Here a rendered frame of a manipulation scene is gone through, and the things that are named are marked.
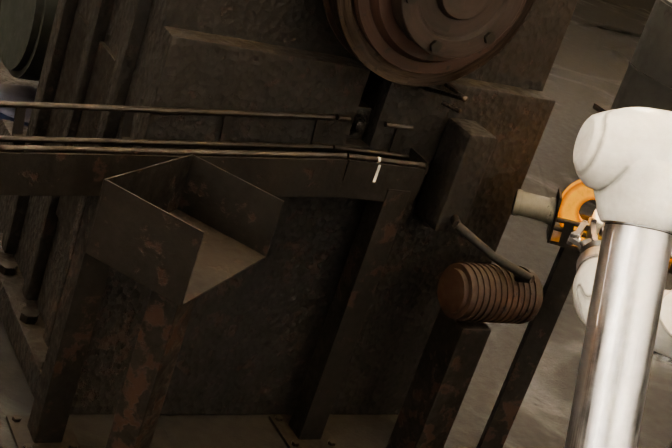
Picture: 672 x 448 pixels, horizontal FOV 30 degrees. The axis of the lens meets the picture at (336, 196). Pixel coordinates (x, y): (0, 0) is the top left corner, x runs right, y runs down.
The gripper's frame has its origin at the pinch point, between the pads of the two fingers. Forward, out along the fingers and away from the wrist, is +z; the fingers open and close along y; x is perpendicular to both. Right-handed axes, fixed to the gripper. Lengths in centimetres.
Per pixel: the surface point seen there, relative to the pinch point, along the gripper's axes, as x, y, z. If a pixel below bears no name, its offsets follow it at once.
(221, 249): -6, -69, -55
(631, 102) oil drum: -48, 41, 248
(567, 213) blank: -3.6, -5.1, 7.8
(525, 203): -4.3, -14.5, 6.9
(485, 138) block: 7.5, -28.0, 5.5
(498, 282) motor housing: -19.3, -14.8, -4.0
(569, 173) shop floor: -96, 33, 274
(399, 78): 19, -50, -8
